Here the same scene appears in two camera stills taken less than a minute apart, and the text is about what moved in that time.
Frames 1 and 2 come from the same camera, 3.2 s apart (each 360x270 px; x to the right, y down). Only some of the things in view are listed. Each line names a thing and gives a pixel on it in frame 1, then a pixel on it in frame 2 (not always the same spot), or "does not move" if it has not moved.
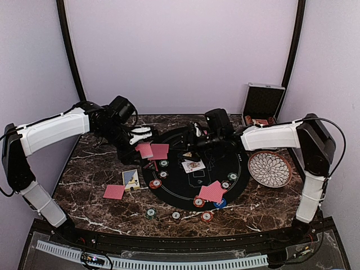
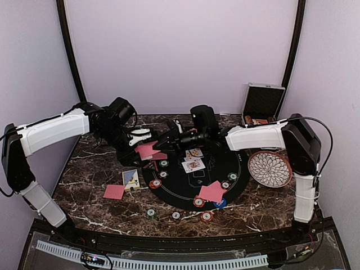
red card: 213,192 does not move
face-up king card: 190,166 does not move
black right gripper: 191,136 -> 172,144
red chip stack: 155,183 does not move
